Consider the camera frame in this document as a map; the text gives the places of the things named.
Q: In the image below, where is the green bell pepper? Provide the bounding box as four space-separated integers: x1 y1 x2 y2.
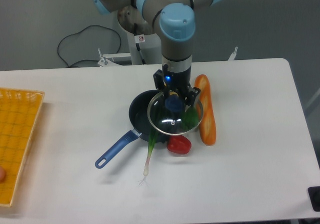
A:
180 107 199 132

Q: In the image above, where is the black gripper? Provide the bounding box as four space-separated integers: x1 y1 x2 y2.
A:
153 61 201 107

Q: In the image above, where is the orange baguette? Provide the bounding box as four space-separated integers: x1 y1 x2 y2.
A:
194 74 217 146

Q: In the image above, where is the dark blue saucepan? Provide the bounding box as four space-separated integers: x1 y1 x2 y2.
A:
95 90 159 169

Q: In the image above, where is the yellow woven basket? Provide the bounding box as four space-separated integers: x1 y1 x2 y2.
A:
0 88 45 207

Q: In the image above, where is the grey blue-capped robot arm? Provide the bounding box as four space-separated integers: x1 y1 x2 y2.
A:
93 0 221 106

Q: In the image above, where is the black cable on floor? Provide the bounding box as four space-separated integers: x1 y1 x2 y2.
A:
57 24 122 68

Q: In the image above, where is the green onion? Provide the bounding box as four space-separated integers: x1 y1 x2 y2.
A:
139 101 164 186

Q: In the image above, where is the glass lid with blue knob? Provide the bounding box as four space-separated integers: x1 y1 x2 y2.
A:
147 91 203 136

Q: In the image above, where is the black device at table edge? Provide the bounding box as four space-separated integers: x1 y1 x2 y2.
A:
307 186 320 212

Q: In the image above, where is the red bell pepper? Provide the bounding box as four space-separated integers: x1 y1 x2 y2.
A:
167 135 192 155

